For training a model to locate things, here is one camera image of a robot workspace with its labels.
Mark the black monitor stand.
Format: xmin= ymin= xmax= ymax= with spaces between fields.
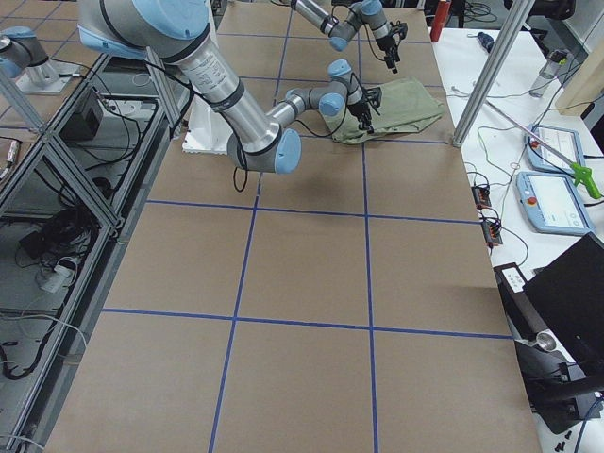
xmin=494 ymin=263 xmax=603 ymax=434

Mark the clear water bottle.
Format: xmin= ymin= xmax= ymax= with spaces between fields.
xmin=528 ymin=49 xmax=570 ymax=98

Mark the blue teach pendant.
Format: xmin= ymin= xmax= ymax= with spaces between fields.
xmin=526 ymin=125 xmax=585 ymax=174
xmin=515 ymin=172 xmax=596 ymax=236

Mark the near blue teach pendant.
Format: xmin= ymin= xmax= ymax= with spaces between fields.
xmin=515 ymin=172 xmax=596 ymax=236

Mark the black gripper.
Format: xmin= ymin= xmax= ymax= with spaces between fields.
xmin=347 ymin=87 xmax=381 ymax=133
xmin=377 ymin=21 xmax=408 ymax=74

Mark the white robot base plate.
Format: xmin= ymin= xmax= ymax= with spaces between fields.
xmin=182 ymin=96 xmax=232 ymax=155

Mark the far blue teach pendant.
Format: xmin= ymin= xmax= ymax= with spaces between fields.
xmin=526 ymin=125 xmax=585 ymax=174

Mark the orange terminal connector block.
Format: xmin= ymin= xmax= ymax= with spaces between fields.
xmin=471 ymin=186 xmax=492 ymax=210

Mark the olive green long-sleeve shirt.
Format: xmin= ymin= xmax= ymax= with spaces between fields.
xmin=321 ymin=77 xmax=445 ymax=144

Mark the metal reacher grabber tool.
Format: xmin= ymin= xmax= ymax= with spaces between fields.
xmin=484 ymin=100 xmax=602 ymax=199

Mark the red cylindrical bottle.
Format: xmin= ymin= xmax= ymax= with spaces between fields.
xmin=429 ymin=0 xmax=451 ymax=42

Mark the folded navy plaid umbrella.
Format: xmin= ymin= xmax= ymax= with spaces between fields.
xmin=476 ymin=32 xmax=495 ymax=54

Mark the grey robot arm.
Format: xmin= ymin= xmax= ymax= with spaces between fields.
xmin=277 ymin=0 xmax=408 ymax=74
xmin=78 ymin=1 xmax=381 ymax=174

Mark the aluminium frame post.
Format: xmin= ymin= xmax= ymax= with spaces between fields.
xmin=452 ymin=0 xmax=535 ymax=147

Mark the black laptop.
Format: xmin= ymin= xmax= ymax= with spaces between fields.
xmin=524 ymin=233 xmax=603 ymax=376

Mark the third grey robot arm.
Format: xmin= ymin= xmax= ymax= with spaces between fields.
xmin=1 ymin=25 xmax=71 ymax=95

